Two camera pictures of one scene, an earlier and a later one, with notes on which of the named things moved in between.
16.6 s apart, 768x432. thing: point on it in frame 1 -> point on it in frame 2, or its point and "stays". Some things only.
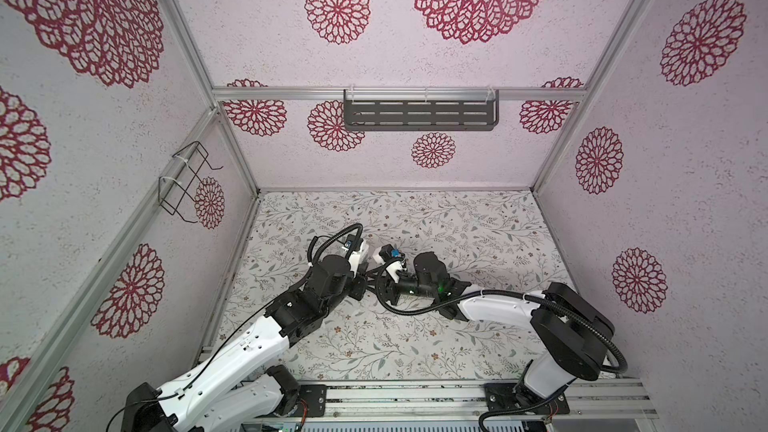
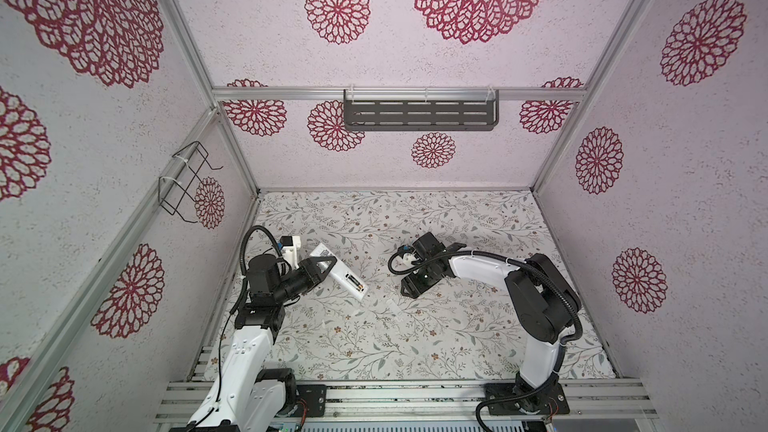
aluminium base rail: x=466 y=401 stays
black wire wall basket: x=176 y=194 stays
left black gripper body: x=356 y=287 -> x=299 y=282
